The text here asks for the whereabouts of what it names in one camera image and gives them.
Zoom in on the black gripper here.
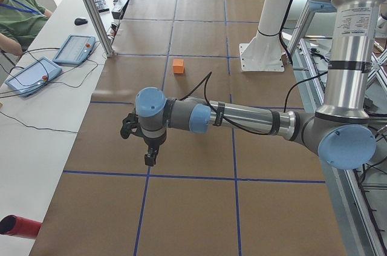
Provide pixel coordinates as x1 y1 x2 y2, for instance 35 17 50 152
143 134 167 166

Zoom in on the orange foam cube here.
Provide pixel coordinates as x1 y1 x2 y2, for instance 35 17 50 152
172 59 184 74

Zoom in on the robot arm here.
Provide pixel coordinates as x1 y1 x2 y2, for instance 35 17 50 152
121 0 386 169

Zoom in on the far teach pendant tablet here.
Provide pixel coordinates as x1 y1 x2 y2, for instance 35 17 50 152
53 34 96 65

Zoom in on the teach pendant tablet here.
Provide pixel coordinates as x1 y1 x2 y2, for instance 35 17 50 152
53 34 96 65
5 57 62 97

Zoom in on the near teach pendant tablet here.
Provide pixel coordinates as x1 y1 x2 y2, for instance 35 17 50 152
5 57 62 97

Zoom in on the red cylinder tube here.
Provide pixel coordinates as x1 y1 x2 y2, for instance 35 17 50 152
1 215 42 239

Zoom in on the black computer mouse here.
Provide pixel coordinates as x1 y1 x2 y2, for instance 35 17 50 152
74 18 88 26

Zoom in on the person in green shirt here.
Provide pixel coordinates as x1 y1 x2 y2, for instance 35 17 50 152
1 0 53 56

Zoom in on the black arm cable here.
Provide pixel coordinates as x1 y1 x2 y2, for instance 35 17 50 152
178 71 329 136

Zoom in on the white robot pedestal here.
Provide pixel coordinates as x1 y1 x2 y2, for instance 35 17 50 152
239 0 291 72

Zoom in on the aluminium frame post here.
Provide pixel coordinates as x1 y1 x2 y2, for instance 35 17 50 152
82 0 114 57

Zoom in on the aluminium side frame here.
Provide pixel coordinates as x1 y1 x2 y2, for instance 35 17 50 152
287 1 387 256

